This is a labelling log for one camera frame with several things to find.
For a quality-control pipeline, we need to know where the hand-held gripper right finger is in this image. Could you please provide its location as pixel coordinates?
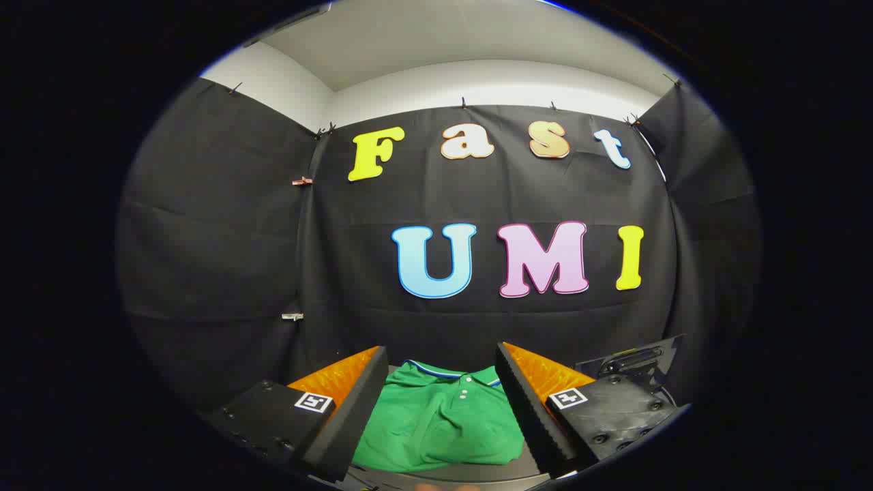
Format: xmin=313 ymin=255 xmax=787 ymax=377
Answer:
xmin=495 ymin=342 xmax=688 ymax=479

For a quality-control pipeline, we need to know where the green polo shirt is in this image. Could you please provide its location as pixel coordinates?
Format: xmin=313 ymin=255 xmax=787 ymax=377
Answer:
xmin=352 ymin=360 xmax=526 ymax=473

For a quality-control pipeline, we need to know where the black backdrop cloth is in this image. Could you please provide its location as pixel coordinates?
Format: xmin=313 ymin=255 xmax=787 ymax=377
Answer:
xmin=116 ymin=76 xmax=761 ymax=410

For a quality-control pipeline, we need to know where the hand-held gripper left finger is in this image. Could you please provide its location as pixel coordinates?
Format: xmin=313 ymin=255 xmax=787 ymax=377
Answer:
xmin=201 ymin=345 xmax=389 ymax=483

